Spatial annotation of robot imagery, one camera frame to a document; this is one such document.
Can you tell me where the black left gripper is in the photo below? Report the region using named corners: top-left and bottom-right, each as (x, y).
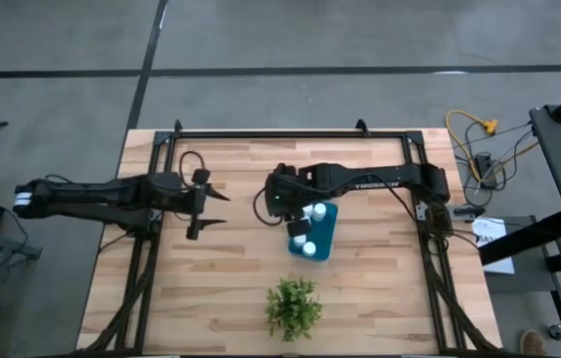
top-left (180, 168), bottom-right (233, 242)

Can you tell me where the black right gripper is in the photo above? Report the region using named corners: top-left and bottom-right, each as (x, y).
top-left (263, 162), bottom-right (312, 241)

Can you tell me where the teal plastic basket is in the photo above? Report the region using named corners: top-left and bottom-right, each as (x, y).
top-left (287, 200), bottom-right (339, 263)

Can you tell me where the potted green artificial plant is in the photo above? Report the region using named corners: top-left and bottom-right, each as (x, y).
top-left (264, 276), bottom-right (323, 343)

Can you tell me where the black power strip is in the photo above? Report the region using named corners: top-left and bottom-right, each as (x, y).
top-left (473, 152), bottom-right (499, 190)

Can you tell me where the white paper sheet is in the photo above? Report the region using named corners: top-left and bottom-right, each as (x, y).
top-left (472, 217), bottom-right (515, 275)

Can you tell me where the person's shoe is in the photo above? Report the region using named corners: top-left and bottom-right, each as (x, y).
top-left (519, 328), bottom-right (546, 357)

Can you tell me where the black right camera cable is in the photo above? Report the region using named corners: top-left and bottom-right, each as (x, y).
top-left (252, 185), bottom-right (282, 228)

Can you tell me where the black camera cable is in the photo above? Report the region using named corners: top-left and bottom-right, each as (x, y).
top-left (178, 150), bottom-right (207, 189)
top-left (252, 185), bottom-right (282, 228)

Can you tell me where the black left camera cable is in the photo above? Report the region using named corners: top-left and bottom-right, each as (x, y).
top-left (178, 150), bottom-right (207, 189)

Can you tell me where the black metal table frame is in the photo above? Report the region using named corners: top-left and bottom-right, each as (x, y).
top-left (77, 118), bottom-right (501, 355)

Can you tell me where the yellow extension cable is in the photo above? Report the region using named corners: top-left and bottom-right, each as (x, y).
top-left (445, 109), bottom-right (540, 183)

